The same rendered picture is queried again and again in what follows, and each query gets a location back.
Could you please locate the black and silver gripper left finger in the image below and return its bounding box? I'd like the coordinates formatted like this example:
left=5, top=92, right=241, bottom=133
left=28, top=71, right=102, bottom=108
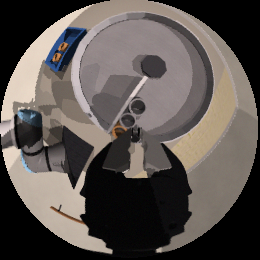
left=79, top=127, right=133, bottom=197

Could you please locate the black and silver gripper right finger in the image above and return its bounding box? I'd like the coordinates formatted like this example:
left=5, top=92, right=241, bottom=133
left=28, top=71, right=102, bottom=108
left=137, top=127, right=192, bottom=195

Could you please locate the bronze cylindrical sleeve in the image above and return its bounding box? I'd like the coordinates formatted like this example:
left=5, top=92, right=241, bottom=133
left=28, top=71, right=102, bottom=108
left=58, top=42, right=70, bottom=52
left=52, top=53, right=63, bottom=62
left=112, top=120, right=127, bottom=138

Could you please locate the dark grey cylinder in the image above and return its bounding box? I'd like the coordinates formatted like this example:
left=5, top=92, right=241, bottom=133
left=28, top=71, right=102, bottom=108
left=131, top=125, right=141, bottom=143
left=129, top=97, right=147, bottom=116
left=119, top=109, right=136, bottom=129

